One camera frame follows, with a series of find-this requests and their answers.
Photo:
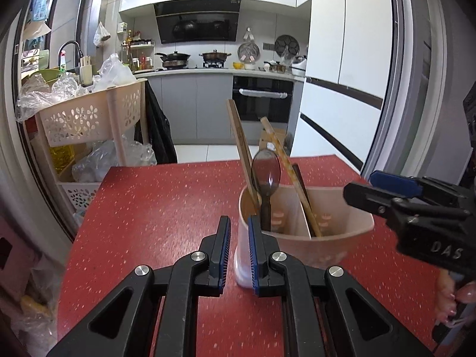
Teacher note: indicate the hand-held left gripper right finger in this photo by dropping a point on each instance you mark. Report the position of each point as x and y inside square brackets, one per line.
[254, 253]

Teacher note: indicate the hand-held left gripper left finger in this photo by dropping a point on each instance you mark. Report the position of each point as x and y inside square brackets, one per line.
[224, 253]

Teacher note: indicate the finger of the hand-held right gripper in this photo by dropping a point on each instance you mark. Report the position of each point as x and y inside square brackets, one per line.
[394, 184]
[368, 199]

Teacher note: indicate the beige plastic utensil holder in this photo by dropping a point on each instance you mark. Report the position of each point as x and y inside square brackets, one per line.
[327, 245]

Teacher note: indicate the dark brown chopstick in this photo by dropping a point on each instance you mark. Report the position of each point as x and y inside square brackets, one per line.
[301, 184]

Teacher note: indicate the dark metal spoons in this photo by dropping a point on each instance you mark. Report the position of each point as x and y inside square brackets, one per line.
[266, 171]

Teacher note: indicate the patterned wooden chopstick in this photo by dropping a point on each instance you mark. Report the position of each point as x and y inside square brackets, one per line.
[279, 148]

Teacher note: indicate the light wooden chopstick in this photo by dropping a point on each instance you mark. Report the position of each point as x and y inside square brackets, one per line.
[240, 141]

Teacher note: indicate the person's right hand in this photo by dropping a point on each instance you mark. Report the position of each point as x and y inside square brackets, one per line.
[448, 301]

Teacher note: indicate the black hanging bag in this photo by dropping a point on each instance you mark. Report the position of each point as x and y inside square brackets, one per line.
[160, 130]

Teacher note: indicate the black built-in oven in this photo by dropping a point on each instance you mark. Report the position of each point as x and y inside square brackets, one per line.
[262, 104]

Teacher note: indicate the crumpled clear plastic bag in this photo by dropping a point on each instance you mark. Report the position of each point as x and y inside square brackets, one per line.
[111, 160]

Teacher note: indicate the white rice cooker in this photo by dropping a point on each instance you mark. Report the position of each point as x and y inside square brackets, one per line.
[299, 65]

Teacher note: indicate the white refrigerator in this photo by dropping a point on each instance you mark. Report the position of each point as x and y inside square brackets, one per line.
[334, 44]

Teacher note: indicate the small steel pot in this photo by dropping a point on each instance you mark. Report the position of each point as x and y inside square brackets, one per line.
[276, 67]

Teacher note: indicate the hanging round dark grid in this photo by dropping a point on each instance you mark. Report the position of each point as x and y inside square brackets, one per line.
[287, 45]

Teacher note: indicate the yellow bowl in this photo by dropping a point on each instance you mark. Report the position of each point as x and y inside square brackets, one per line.
[238, 66]

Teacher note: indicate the yellow cooking oil bottle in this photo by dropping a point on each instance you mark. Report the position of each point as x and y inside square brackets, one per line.
[63, 160]

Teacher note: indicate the hanging metal steamer rack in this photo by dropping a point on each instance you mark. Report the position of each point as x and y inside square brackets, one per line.
[248, 52]

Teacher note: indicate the beige plastic storage cart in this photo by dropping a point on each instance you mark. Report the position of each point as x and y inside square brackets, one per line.
[89, 115]

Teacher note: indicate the lidded cooking pot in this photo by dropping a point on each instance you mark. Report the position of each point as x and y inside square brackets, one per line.
[215, 57]

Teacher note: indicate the black wok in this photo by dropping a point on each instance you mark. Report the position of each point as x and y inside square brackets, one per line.
[174, 58]

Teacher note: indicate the white spice rack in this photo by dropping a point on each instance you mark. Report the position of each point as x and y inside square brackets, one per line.
[139, 54]

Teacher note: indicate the clear plastic bags pile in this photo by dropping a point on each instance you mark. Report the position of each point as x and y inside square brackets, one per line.
[74, 81]

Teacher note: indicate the black range hood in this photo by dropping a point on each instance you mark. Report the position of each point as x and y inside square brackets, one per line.
[197, 20]

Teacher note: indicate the hanging white plastic bag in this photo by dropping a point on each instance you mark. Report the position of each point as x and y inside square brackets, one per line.
[101, 35]

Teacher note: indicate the black kitchen faucet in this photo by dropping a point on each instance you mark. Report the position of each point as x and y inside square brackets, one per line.
[72, 44]

